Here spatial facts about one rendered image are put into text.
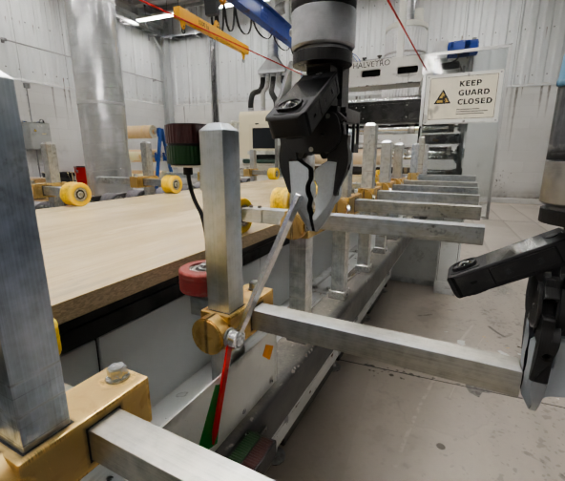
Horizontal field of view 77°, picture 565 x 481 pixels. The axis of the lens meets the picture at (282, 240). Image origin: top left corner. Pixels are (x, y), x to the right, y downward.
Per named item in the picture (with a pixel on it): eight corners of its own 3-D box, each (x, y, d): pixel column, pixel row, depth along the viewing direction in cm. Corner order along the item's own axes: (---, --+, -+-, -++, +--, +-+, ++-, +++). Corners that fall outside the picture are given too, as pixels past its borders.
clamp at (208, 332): (273, 318, 57) (273, 287, 56) (222, 360, 45) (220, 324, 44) (243, 310, 60) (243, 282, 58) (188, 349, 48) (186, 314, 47)
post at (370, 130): (369, 274, 119) (378, 122, 108) (366, 277, 116) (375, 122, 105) (359, 272, 121) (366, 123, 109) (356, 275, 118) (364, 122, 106)
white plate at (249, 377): (278, 380, 61) (278, 326, 58) (164, 513, 38) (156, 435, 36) (275, 379, 61) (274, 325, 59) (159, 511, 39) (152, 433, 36)
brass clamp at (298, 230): (332, 228, 76) (332, 204, 75) (306, 241, 64) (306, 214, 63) (305, 225, 79) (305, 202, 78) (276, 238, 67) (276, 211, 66)
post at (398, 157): (396, 251, 163) (404, 142, 152) (394, 253, 160) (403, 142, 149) (387, 250, 165) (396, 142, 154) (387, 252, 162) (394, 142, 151)
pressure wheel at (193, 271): (243, 326, 59) (241, 260, 56) (213, 349, 52) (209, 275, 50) (204, 317, 63) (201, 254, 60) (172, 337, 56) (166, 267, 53)
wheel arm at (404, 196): (478, 204, 104) (479, 192, 103) (478, 206, 101) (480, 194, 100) (318, 196, 126) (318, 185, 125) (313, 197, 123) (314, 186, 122)
